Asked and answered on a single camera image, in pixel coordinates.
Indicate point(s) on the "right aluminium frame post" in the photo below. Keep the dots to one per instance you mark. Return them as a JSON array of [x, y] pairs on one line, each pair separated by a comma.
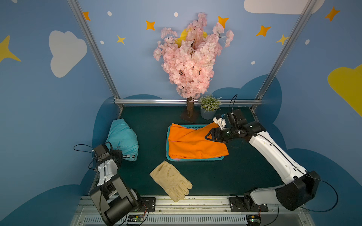
[[293, 36]]

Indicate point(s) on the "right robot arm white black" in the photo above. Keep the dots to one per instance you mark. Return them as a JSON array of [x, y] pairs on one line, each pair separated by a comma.
[[299, 185]]

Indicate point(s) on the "aluminium frame post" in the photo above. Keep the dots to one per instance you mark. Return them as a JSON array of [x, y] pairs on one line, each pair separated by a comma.
[[293, 36], [80, 17]]

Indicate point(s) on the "aluminium front rail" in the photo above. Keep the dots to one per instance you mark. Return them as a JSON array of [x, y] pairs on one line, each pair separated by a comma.
[[215, 211]]

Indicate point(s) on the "green circuit board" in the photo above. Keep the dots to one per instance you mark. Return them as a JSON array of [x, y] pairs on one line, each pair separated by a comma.
[[253, 220], [135, 219]]

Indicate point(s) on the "left aluminium frame post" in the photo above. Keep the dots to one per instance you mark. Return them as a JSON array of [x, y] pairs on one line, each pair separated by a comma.
[[80, 17]]

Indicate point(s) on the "cream leather glove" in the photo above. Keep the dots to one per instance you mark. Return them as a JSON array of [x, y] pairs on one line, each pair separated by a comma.
[[172, 181]]

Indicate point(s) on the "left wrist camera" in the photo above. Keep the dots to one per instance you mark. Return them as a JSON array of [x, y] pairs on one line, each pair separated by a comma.
[[102, 153]]

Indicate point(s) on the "pink blossom artificial tree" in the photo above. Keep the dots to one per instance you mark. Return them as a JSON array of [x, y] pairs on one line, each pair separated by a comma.
[[189, 58]]

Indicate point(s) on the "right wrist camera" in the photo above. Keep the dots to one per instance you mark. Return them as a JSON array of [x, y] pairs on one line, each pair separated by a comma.
[[235, 119]]

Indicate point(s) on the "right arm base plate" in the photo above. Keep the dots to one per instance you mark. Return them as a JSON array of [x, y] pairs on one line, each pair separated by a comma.
[[242, 204]]

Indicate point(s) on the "left green circuit board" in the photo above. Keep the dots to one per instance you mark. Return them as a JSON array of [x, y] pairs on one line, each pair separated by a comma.
[[135, 219]]

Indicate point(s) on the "teal garment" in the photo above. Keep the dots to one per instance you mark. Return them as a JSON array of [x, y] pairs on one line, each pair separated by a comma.
[[123, 138]]

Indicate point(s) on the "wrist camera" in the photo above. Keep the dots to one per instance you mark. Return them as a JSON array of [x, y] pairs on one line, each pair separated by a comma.
[[235, 119], [102, 153]]

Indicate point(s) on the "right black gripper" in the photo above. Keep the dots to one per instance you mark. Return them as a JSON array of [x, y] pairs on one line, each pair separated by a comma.
[[221, 134]]

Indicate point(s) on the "orange garment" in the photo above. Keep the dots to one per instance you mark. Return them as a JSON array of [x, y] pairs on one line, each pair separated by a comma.
[[186, 143]]

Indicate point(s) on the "small potted green plant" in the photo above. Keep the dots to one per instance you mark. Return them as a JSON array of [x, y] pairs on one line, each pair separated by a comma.
[[209, 105]]

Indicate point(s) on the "teal plastic basket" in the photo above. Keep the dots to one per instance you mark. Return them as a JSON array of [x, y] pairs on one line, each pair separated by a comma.
[[194, 127]]

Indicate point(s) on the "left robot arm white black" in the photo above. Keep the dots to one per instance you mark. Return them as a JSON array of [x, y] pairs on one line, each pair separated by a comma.
[[114, 200]]

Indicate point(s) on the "right green circuit board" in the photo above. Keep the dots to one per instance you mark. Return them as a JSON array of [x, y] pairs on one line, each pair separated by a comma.
[[253, 220]]

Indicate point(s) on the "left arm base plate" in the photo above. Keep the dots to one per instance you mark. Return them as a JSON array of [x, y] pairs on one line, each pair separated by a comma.
[[146, 204]]

